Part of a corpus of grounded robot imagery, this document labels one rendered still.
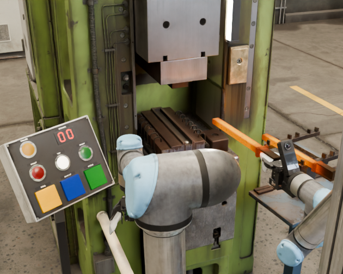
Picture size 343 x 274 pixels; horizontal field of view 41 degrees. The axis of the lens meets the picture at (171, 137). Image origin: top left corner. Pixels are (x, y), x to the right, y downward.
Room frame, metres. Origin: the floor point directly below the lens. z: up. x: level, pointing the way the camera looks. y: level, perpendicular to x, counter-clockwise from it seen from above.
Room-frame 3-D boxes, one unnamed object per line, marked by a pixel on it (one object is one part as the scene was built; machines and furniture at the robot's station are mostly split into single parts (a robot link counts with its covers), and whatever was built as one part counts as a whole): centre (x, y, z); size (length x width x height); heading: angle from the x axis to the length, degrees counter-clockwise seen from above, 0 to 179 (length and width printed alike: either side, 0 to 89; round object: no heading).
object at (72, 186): (1.40, 0.35, 1.01); 0.07 x 0.05 x 0.07; 136
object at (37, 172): (1.36, 0.45, 1.09); 0.05 x 0.03 x 0.04; 111
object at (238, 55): (2.01, -0.30, 1.27); 0.09 x 0.02 x 0.17; 111
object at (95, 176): (1.48, 0.28, 1.01); 0.07 x 0.05 x 0.07; 136
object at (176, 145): (1.97, 0.02, 0.96); 0.42 x 0.20 x 0.09; 21
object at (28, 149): (1.39, 0.48, 1.16); 0.05 x 0.03 x 0.04; 111
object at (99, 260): (1.75, 0.33, 0.36); 0.09 x 0.07 x 0.12; 111
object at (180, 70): (1.97, 0.02, 1.32); 0.42 x 0.20 x 0.10; 21
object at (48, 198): (1.33, 0.42, 1.01); 0.07 x 0.05 x 0.07; 136
